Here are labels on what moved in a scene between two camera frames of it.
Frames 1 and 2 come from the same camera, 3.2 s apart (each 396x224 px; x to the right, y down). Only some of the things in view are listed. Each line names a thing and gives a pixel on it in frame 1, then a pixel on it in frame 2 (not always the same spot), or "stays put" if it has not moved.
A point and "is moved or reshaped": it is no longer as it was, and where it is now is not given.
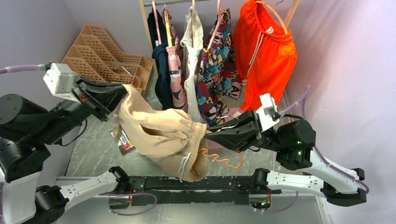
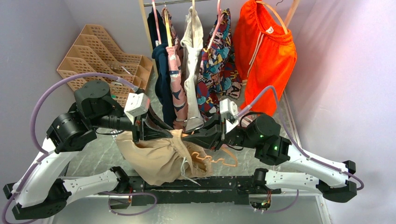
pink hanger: (220, 17) stays put
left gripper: (104, 97) to (149, 128)
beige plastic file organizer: (94, 54) stays put
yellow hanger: (168, 29) stays put
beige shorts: (169, 137) is moved or reshaped
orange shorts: (265, 55) stays put
